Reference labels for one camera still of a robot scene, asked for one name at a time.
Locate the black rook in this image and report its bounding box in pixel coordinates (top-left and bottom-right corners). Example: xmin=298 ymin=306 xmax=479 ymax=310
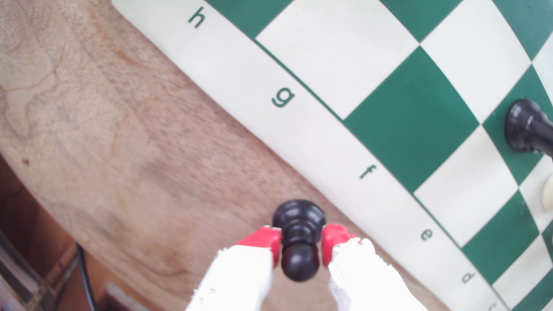
xmin=505 ymin=98 xmax=553 ymax=158

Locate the black pawn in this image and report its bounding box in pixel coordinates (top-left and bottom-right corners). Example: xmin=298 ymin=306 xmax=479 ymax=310
xmin=272 ymin=199 xmax=327 ymax=282

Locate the green and white chess mat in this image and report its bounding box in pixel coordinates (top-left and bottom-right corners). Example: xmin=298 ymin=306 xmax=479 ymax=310
xmin=111 ymin=0 xmax=553 ymax=311

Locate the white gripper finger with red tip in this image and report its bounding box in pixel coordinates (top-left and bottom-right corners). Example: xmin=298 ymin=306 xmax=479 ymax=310
xmin=321 ymin=224 xmax=428 ymax=311
xmin=186 ymin=226 xmax=282 ymax=311

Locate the white pawn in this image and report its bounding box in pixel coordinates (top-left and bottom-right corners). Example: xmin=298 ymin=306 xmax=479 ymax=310
xmin=542 ymin=173 xmax=553 ymax=212

